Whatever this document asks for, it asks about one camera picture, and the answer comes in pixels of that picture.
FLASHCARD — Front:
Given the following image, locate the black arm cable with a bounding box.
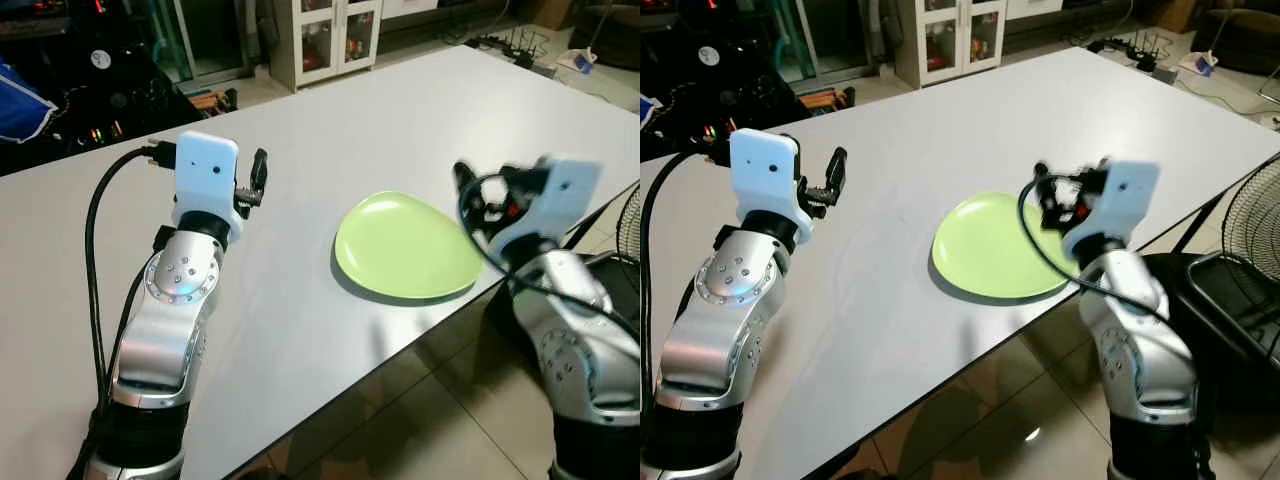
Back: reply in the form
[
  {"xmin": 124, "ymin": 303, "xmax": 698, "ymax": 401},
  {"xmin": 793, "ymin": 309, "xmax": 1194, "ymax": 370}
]
[
  {"xmin": 1018, "ymin": 172, "xmax": 1201, "ymax": 351},
  {"xmin": 84, "ymin": 143, "xmax": 179, "ymax": 421},
  {"xmin": 640, "ymin": 148, "xmax": 737, "ymax": 401},
  {"xmin": 457, "ymin": 172, "xmax": 641, "ymax": 341}
]

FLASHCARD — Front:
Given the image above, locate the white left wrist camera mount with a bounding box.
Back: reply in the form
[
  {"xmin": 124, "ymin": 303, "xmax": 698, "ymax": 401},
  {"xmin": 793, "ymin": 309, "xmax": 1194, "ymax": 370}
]
[
  {"xmin": 729, "ymin": 128, "xmax": 812, "ymax": 242},
  {"xmin": 172, "ymin": 131, "xmax": 241, "ymax": 239}
]

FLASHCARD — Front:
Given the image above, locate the black table leg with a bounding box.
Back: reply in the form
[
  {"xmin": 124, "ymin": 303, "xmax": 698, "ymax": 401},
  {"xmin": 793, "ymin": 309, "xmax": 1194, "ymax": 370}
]
[
  {"xmin": 1173, "ymin": 192, "xmax": 1226, "ymax": 253},
  {"xmin": 563, "ymin": 184, "xmax": 628, "ymax": 248}
]

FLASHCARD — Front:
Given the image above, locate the black wire-guard fan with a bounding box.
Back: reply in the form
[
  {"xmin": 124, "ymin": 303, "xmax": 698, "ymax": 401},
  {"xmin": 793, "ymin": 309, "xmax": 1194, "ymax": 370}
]
[
  {"xmin": 613, "ymin": 182, "xmax": 641, "ymax": 263},
  {"xmin": 1222, "ymin": 152, "xmax": 1280, "ymax": 286}
]

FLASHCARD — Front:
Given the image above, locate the orange and black tool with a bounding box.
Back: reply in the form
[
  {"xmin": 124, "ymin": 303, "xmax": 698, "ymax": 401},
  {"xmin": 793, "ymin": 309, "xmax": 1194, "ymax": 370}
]
[
  {"xmin": 798, "ymin": 86, "xmax": 857, "ymax": 111},
  {"xmin": 188, "ymin": 88, "xmax": 239, "ymax": 114}
]

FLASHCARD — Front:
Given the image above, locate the black cluttered desk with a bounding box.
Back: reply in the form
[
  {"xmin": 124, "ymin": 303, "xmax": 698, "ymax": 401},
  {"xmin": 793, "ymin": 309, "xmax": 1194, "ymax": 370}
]
[
  {"xmin": 640, "ymin": 0, "xmax": 803, "ymax": 161},
  {"xmin": 0, "ymin": 0, "xmax": 206, "ymax": 177}
]

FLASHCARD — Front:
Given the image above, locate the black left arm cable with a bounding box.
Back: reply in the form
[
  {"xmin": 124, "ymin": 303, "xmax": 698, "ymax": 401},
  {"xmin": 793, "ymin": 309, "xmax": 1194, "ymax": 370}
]
[
  {"xmin": 640, "ymin": 148, "xmax": 737, "ymax": 401},
  {"xmin": 84, "ymin": 143, "xmax": 179, "ymax": 421}
]

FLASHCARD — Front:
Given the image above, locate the black router with antennas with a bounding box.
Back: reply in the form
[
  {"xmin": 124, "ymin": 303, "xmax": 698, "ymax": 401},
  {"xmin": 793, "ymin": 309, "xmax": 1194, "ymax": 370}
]
[
  {"xmin": 1090, "ymin": 30, "xmax": 1177, "ymax": 71},
  {"xmin": 468, "ymin": 30, "xmax": 551, "ymax": 69}
]

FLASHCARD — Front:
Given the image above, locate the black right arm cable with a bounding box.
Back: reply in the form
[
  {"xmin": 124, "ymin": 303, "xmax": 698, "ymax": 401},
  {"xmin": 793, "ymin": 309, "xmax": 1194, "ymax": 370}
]
[
  {"xmin": 457, "ymin": 172, "xmax": 641, "ymax": 341},
  {"xmin": 1018, "ymin": 172, "xmax": 1201, "ymax": 351}
]

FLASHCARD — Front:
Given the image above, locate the white glass-door cabinet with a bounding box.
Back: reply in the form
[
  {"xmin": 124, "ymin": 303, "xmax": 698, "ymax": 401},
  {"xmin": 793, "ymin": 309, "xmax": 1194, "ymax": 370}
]
[
  {"xmin": 268, "ymin": 0, "xmax": 383, "ymax": 93},
  {"xmin": 893, "ymin": 0, "xmax": 1007, "ymax": 89}
]

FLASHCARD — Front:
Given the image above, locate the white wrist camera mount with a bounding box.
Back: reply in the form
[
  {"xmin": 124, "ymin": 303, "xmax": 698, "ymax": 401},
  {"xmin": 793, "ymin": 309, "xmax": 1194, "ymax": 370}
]
[
  {"xmin": 172, "ymin": 131, "xmax": 241, "ymax": 239},
  {"xmin": 488, "ymin": 155, "xmax": 604, "ymax": 259},
  {"xmin": 1062, "ymin": 159, "xmax": 1162, "ymax": 263},
  {"xmin": 729, "ymin": 128, "xmax": 812, "ymax": 242}
]

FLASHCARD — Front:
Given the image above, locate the glass door shelf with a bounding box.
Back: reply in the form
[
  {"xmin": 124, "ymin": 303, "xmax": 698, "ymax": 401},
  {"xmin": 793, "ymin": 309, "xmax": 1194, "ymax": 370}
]
[
  {"xmin": 775, "ymin": 0, "xmax": 871, "ymax": 83},
  {"xmin": 150, "ymin": 0, "xmax": 251, "ymax": 86}
]

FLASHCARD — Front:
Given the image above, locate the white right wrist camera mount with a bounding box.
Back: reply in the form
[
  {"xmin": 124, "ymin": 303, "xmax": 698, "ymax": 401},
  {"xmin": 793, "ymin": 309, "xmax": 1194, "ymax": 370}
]
[
  {"xmin": 488, "ymin": 155, "xmax": 604, "ymax": 259},
  {"xmin": 1062, "ymin": 159, "xmax": 1162, "ymax": 263}
]

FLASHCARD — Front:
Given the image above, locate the light green plate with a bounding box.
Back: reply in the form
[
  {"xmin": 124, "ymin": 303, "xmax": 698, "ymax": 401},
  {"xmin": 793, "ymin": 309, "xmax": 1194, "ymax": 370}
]
[
  {"xmin": 334, "ymin": 191, "xmax": 484, "ymax": 300},
  {"xmin": 931, "ymin": 192, "xmax": 1083, "ymax": 300}
]

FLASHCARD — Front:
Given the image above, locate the dark brown sofa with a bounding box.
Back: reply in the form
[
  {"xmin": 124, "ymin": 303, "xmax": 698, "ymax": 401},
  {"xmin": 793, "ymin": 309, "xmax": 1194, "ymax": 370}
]
[
  {"xmin": 575, "ymin": 0, "xmax": 641, "ymax": 46},
  {"xmin": 1195, "ymin": 0, "xmax": 1280, "ymax": 76}
]

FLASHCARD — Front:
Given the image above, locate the black plastic stool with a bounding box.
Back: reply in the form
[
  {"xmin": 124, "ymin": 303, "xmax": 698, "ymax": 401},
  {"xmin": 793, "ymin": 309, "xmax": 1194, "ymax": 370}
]
[
  {"xmin": 575, "ymin": 250, "xmax": 641, "ymax": 326},
  {"xmin": 1140, "ymin": 250, "xmax": 1280, "ymax": 399}
]

